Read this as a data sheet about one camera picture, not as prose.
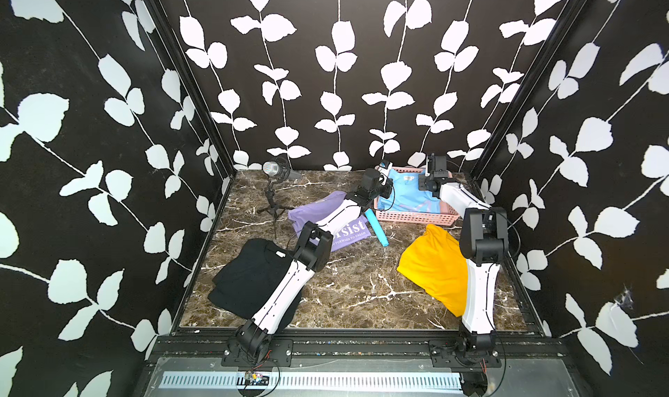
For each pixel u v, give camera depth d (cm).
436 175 84
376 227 101
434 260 93
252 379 70
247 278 92
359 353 75
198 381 70
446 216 98
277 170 86
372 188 89
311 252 72
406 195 105
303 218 104
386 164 95
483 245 60
